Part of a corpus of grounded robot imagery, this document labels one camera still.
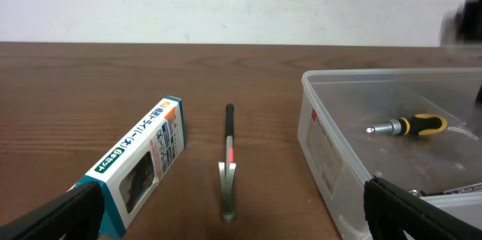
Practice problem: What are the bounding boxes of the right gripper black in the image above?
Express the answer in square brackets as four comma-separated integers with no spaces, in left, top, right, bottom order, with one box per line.
[439,0,481,44]

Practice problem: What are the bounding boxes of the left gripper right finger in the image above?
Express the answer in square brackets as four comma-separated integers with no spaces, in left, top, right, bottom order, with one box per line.
[363,177,481,240]

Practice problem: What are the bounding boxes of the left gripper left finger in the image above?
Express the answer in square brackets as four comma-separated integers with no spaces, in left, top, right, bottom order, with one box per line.
[1,181,105,240]

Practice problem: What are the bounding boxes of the silver combination wrench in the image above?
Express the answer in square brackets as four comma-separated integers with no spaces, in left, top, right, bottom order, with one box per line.
[408,183,481,197]

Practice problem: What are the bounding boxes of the stubby yellow black screwdriver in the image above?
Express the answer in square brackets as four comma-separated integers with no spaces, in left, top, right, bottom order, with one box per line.
[365,114,447,136]

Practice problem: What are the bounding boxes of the small black orange hammer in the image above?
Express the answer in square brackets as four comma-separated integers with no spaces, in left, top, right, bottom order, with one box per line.
[218,104,236,223]

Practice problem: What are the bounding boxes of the clear plastic container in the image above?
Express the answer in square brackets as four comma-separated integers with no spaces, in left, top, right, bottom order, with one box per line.
[297,68,481,239]

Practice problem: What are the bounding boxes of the white blue screwdriver box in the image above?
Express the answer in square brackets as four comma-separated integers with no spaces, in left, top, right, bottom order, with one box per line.
[76,96,187,238]

